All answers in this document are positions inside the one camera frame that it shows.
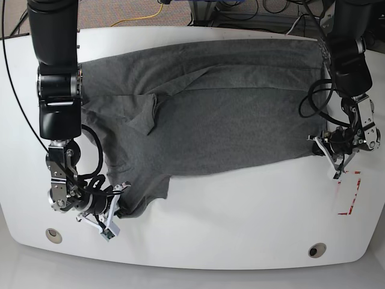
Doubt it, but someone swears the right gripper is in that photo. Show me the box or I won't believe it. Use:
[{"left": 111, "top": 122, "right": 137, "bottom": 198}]
[{"left": 76, "top": 194, "right": 123, "bottom": 219}]

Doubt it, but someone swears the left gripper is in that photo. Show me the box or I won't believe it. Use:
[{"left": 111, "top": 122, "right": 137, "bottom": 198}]
[{"left": 312, "top": 134, "right": 354, "bottom": 155}]

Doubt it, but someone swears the grey t-shirt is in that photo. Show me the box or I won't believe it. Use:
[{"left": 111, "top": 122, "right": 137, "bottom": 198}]
[{"left": 81, "top": 39, "right": 327, "bottom": 219}]

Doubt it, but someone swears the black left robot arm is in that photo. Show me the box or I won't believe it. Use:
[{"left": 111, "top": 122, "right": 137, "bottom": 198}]
[{"left": 307, "top": 1, "right": 384, "bottom": 158}]

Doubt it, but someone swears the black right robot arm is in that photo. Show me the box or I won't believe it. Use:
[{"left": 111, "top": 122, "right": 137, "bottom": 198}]
[{"left": 27, "top": 1, "right": 124, "bottom": 219}]

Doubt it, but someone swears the red tape rectangle marking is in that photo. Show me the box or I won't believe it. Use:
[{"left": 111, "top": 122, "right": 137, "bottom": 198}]
[{"left": 334, "top": 170, "right": 363, "bottom": 216}]

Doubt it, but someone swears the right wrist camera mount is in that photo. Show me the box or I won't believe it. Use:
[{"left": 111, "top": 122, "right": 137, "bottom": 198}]
[{"left": 76, "top": 181, "right": 131, "bottom": 241}]

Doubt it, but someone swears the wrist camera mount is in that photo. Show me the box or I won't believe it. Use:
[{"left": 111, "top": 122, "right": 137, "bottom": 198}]
[
  {"left": 76, "top": 181, "right": 131, "bottom": 241},
  {"left": 307, "top": 126, "right": 359, "bottom": 179}
]

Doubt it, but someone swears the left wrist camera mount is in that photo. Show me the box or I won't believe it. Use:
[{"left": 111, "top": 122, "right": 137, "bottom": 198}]
[{"left": 307, "top": 126, "right": 359, "bottom": 179}]

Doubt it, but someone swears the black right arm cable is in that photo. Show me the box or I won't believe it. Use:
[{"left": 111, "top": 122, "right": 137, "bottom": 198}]
[{"left": 73, "top": 125, "right": 106, "bottom": 196}]

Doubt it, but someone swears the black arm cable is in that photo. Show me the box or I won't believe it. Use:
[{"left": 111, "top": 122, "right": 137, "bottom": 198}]
[
  {"left": 73, "top": 125, "right": 106, "bottom": 196},
  {"left": 298, "top": 0, "right": 353, "bottom": 127}
]

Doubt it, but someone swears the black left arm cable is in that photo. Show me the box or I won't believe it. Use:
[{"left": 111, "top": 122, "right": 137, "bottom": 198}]
[{"left": 298, "top": 0, "right": 353, "bottom": 127}]

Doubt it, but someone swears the left table cable grommet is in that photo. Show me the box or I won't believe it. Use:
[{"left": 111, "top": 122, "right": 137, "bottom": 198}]
[{"left": 45, "top": 228, "right": 63, "bottom": 244}]

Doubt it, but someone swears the table cable grommet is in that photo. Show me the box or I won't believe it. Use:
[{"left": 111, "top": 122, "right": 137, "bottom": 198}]
[
  {"left": 308, "top": 243, "right": 327, "bottom": 258},
  {"left": 45, "top": 228, "right": 63, "bottom": 244}
]

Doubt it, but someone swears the right table cable grommet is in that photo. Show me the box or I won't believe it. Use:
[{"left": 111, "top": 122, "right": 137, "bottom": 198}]
[{"left": 308, "top": 243, "right": 327, "bottom": 258}]

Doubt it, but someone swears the white cable on floor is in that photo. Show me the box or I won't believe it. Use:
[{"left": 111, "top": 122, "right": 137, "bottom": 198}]
[{"left": 285, "top": 14, "right": 306, "bottom": 36}]

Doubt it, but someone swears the yellow cable on floor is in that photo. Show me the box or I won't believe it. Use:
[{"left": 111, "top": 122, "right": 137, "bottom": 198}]
[{"left": 111, "top": 3, "right": 165, "bottom": 27}]

